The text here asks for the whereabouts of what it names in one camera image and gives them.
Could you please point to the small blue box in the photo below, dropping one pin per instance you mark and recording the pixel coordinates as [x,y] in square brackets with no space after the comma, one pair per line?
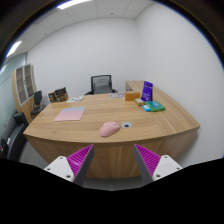
[146,108]

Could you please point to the pink-blue gradient mouse pad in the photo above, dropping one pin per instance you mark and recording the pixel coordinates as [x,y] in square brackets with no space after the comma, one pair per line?
[70,114]

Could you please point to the small black swivel chair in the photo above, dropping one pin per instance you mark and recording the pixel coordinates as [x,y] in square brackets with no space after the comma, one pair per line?
[38,99]

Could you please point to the pink computer mouse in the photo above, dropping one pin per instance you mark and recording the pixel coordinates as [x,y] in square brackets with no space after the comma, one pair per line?
[109,129]

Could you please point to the green flat box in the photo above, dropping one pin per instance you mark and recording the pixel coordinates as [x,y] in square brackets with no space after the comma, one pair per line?
[155,106]

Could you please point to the ceiling lights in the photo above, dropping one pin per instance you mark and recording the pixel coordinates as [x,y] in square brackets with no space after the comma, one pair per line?
[13,48]

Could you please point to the black mesh office chair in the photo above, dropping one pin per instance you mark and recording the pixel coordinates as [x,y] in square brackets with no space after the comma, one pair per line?
[101,85]

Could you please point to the purple standing card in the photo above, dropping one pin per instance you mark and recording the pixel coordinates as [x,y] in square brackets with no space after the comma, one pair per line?
[147,91]

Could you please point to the wooden shelf unit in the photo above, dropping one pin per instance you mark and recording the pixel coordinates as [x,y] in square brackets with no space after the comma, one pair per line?
[24,88]

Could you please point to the green white printed leaflet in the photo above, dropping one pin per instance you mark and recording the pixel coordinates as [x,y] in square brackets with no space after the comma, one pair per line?
[75,99]

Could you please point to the orange-brown cardboard box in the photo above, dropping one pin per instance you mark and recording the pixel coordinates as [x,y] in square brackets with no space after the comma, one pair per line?
[131,96]

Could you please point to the black armchair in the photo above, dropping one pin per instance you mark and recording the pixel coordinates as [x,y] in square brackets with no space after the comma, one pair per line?
[15,133]

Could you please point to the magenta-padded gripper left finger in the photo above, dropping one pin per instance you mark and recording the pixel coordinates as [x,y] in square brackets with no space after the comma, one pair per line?
[77,159]

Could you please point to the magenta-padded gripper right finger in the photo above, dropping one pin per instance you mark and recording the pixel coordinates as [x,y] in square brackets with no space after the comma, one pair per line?
[149,159]

